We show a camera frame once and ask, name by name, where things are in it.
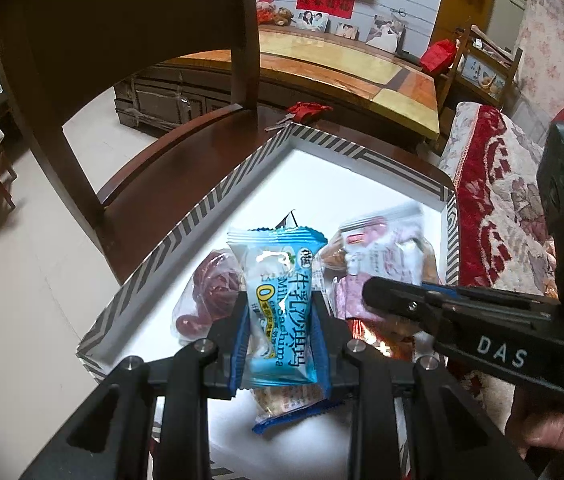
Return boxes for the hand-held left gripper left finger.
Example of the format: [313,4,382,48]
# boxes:
[19,300,254,480]

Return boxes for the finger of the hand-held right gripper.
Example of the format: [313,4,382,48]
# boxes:
[422,282,559,308]
[362,275,464,336]

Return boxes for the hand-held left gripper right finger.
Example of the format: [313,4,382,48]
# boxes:
[308,291,538,480]

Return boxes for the light blue snack packet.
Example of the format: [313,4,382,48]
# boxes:
[226,225,332,392]

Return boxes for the pink and white snack packet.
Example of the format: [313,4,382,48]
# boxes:
[338,204,426,287]

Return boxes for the blue-edged beige cracker packet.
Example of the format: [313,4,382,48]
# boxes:
[251,384,344,434]

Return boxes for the grey striped cardboard box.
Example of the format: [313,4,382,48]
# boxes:
[76,121,461,480]

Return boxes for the person's right hand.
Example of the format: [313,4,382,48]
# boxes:
[506,399,564,462]

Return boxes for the purple snack packet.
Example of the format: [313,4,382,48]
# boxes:
[328,271,380,322]

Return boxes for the clear bag of red candy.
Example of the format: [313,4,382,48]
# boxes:
[171,249,244,347]

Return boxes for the floral red-edged blanket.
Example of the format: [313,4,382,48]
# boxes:
[438,101,559,302]

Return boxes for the red cloth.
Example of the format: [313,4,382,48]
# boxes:
[285,101,335,123]

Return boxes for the metal scissors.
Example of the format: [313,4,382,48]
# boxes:
[263,114,296,132]

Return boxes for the small wooden rack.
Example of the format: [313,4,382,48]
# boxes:
[453,24,526,108]

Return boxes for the wooden cabinet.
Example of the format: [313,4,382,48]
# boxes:
[113,26,439,157]

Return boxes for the red gift bag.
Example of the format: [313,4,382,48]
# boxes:
[420,38,459,74]

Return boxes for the floral curtain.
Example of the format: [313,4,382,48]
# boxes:
[516,0,564,128]

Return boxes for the large framed photo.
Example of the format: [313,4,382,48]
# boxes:
[366,13,409,54]

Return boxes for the small framed photo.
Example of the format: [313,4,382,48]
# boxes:
[333,20,364,42]

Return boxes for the framed couple photo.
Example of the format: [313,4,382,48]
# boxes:
[295,9,331,33]

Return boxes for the plush toys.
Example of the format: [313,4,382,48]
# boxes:
[255,0,295,28]

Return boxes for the dark wooden chair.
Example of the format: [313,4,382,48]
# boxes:
[0,0,458,287]

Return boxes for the red wall banner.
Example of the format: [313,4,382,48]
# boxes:
[296,0,354,21]

